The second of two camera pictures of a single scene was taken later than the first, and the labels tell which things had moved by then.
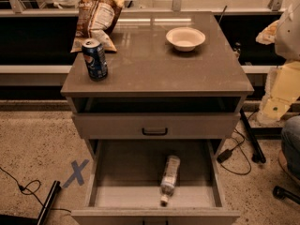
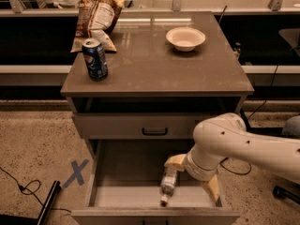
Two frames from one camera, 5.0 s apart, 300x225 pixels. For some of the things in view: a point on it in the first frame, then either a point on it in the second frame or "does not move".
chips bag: (98, 10) does not move
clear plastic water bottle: (169, 179) does not move
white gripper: (289, 37) -> (194, 167)
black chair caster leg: (281, 193) does not move
